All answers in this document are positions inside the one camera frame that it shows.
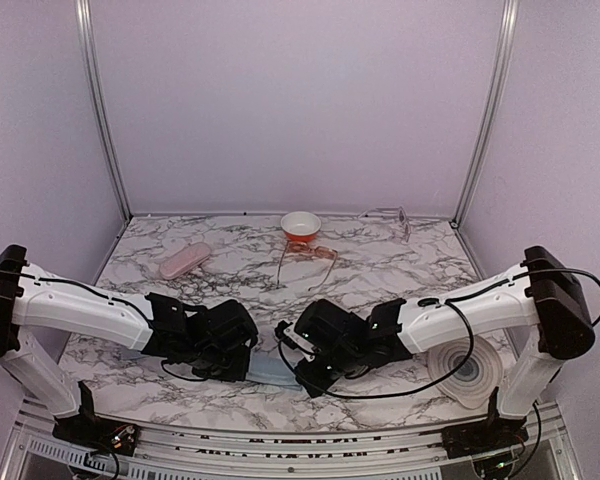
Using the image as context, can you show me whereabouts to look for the grey swirl ceramic plate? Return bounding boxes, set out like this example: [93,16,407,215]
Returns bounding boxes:
[427,337,504,410]

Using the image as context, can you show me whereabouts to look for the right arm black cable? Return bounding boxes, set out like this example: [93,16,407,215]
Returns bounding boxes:
[274,269,600,400]

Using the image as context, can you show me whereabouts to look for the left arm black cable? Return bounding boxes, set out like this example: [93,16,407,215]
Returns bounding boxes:
[0,267,206,384]

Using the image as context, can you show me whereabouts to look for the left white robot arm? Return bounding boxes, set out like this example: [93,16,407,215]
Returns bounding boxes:
[0,245,258,455]

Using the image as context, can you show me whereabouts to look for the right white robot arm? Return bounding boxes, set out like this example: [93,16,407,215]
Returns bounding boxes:
[276,246,597,458]

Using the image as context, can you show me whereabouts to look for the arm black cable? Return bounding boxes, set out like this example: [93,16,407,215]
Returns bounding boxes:
[274,269,600,400]
[0,267,206,384]

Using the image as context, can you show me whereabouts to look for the front aluminium rail base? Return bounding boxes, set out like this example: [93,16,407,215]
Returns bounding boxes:
[0,398,582,479]

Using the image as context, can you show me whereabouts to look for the aluminium frame post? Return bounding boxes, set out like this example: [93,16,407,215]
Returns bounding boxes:
[452,0,520,229]
[74,0,133,224]

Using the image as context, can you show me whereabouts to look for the orange white bowl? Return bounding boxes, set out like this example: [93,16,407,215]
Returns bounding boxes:
[280,211,322,242]

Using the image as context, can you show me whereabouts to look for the pink transparent sunglasses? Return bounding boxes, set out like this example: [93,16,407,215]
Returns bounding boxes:
[276,241,339,291]

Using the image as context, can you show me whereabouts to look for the right aluminium frame post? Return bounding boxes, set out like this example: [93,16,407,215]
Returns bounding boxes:
[452,0,520,229]

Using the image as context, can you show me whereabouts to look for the pink soft glasses case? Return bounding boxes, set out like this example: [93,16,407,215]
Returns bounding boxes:
[158,242,212,280]

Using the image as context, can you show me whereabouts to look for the left aluminium frame post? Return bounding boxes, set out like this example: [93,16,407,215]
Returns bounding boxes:
[74,0,133,224]

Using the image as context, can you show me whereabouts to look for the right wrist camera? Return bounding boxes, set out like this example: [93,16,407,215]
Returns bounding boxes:
[274,321,316,362]

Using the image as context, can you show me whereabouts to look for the light blue cleaning cloth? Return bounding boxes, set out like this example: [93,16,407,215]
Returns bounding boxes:
[121,345,301,390]

